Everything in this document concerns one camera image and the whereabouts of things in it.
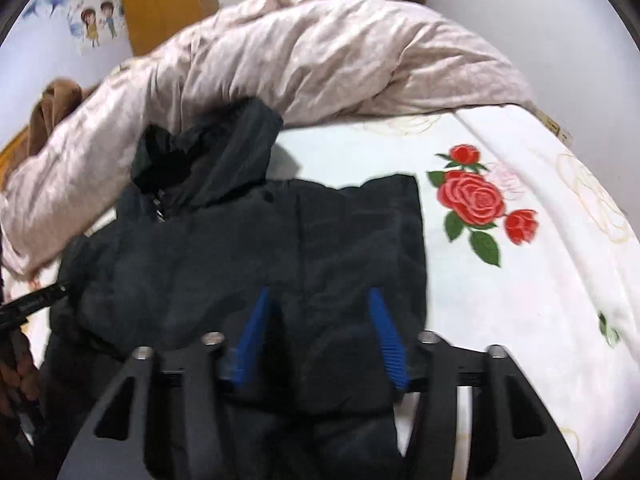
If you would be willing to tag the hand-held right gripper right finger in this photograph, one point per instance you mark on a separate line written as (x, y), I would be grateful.
(387, 340)

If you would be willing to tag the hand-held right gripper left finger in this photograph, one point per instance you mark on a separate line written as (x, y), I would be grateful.
(254, 340)

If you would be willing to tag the black padded jacket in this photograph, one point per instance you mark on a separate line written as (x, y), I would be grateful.
(250, 240)

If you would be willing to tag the person's left hand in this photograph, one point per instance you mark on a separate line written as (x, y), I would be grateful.
(20, 375)

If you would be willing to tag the white rose print bed sheet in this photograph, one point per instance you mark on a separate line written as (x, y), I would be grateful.
(500, 270)

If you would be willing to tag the wooden headboard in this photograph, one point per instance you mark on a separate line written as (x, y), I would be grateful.
(11, 152)

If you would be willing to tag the brown fleece blanket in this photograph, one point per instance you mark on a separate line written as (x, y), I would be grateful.
(50, 110)

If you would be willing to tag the pink duvet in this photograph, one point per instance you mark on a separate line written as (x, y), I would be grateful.
(310, 55)

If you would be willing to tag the wooden wardrobe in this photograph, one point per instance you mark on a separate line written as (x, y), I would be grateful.
(167, 2)

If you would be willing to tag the cartoon wall sticker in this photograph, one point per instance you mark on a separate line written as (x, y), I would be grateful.
(85, 15)

